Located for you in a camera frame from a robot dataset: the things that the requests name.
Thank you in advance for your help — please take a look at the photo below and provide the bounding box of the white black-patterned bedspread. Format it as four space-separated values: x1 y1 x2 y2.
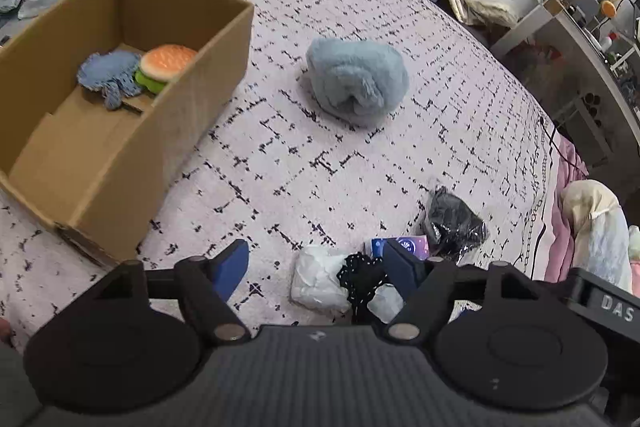
0 0 562 354

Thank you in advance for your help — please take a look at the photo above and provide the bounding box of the white desk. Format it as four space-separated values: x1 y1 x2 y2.
491 1 640 168

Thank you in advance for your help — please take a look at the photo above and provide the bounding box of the white plastic packet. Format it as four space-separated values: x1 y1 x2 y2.
291 245 404 324

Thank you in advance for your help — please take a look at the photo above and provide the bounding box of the brown cardboard box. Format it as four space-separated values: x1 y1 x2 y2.
0 0 256 270

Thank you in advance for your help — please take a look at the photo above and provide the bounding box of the black dotted cloth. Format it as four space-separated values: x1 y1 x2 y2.
336 253 389 326

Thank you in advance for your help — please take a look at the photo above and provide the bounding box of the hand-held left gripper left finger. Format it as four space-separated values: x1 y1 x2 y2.
94 239 251 344

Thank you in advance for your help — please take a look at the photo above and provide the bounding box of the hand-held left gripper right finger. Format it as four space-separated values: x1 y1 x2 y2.
382 239 552 344

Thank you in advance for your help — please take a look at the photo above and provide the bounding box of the burger plush toy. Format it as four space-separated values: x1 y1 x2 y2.
134 45 199 96

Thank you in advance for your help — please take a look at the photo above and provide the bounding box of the blue crochet toy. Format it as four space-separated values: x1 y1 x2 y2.
76 49 144 110

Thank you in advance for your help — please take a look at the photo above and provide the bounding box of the cream plush cloth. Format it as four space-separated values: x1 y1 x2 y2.
559 179 635 294

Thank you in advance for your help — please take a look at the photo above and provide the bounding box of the blue tissue pack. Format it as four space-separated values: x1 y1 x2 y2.
370 234 431 261

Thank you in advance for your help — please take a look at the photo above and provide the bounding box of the black cable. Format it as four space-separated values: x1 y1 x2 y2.
537 116 590 174

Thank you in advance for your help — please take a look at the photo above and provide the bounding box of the fluffy blue plush toy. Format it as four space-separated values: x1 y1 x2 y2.
299 36 411 128

